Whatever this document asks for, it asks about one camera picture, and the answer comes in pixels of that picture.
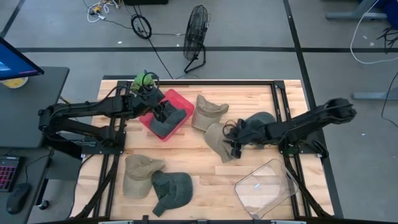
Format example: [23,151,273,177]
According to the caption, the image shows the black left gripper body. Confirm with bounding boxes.
[125,89,166,119]

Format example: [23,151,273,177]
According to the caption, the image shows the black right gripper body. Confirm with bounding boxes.
[228,119,271,147]

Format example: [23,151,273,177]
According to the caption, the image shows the tan cap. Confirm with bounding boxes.
[191,94,230,132]
[122,154,166,199]
[204,123,242,164]

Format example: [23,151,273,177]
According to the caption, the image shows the dark green cap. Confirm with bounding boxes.
[236,111,277,150]
[149,101,188,138]
[150,170,194,218]

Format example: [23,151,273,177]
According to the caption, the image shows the red plastic bin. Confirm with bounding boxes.
[139,88,195,142]

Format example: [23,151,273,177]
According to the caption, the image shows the potted succulent plant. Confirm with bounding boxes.
[129,70,160,97]

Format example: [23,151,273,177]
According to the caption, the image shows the clear plastic bin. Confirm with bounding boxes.
[234,158,299,220]

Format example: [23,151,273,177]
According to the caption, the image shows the black floor fan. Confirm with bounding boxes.
[182,4,211,75]

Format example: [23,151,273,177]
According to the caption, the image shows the black box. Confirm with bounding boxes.
[123,0,169,6]

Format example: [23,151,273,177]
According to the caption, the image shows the black desk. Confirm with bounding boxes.
[0,66,70,224]

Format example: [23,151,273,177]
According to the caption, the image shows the grey desk foot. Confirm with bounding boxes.
[351,90,398,101]

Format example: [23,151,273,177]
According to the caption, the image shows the yellow round dish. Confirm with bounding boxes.
[0,77,29,90]

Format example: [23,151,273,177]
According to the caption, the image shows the computer monitor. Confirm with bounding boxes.
[0,36,45,82]

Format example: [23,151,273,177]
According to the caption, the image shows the black keyboard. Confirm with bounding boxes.
[0,155,22,193]

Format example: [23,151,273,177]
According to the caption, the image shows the black computer mouse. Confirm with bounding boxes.
[6,182,32,215]

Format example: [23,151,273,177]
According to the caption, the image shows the grey desk leg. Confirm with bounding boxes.
[325,0,389,21]

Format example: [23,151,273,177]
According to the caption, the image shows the blue object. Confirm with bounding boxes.
[357,0,398,22]

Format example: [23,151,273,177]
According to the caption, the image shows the coiled black cable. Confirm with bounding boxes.
[130,14,153,40]

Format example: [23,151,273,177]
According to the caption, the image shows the white cable bundle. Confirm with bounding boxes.
[82,0,121,24]

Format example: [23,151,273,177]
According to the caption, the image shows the long white cable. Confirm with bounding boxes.
[349,0,398,65]

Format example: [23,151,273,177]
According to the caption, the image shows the thin black cable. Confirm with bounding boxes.
[381,71,398,128]

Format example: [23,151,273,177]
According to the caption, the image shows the tangled black cables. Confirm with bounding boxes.
[376,26,398,54]

